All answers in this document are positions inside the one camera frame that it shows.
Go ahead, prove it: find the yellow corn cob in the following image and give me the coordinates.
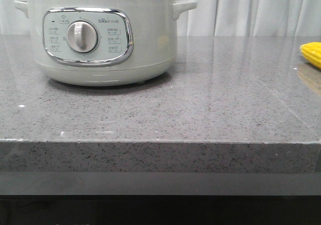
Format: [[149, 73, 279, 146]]
[[300, 42, 321, 69]]

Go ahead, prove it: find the pale green electric cooking pot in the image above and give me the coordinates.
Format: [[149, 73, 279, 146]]
[[26, 0, 197, 86]]

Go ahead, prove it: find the white pleated curtain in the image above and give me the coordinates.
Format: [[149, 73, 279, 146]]
[[1, 0, 320, 37]]

